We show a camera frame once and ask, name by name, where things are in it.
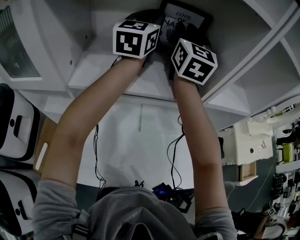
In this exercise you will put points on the black device with blue screen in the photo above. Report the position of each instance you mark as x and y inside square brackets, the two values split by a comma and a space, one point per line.
[164, 193]

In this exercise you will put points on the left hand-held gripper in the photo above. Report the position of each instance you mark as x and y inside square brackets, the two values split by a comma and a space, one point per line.
[131, 39]

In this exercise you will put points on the cream ornate dressing table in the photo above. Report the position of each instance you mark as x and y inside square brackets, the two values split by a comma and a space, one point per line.
[248, 145]

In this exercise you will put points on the person's grey t-shirt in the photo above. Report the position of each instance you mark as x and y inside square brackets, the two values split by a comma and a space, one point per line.
[131, 215]

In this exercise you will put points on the black framed nature picture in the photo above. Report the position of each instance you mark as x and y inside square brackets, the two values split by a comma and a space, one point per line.
[185, 14]

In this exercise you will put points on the white and black robot housing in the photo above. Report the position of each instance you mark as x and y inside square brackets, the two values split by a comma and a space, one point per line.
[14, 201]
[16, 126]

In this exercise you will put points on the green box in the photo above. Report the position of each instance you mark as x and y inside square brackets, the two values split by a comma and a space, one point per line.
[287, 152]

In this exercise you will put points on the person's left forearm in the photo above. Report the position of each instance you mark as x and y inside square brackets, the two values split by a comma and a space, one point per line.
[93, 105]

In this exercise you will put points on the brown cardboard box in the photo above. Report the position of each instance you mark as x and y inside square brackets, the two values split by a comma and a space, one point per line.
[47, 136]

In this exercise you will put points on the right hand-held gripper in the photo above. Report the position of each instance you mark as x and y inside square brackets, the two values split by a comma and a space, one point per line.
[194, 63]

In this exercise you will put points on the white shelf cabinet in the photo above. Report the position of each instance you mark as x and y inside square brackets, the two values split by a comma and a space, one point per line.
[234, 47]

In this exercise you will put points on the person's right forearm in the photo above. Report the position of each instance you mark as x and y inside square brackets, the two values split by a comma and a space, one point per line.
[197, 122]

